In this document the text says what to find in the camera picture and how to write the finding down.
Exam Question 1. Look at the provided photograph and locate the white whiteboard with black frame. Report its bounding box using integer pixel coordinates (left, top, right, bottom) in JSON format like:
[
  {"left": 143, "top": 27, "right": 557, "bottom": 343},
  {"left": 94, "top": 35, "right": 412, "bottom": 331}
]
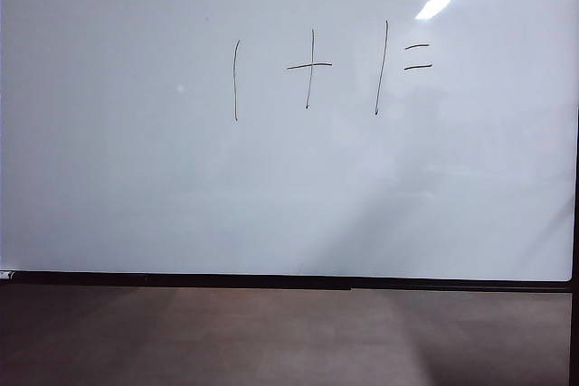
[{"left": 0, "top": 0, "right": 579, "bottom": 290}]

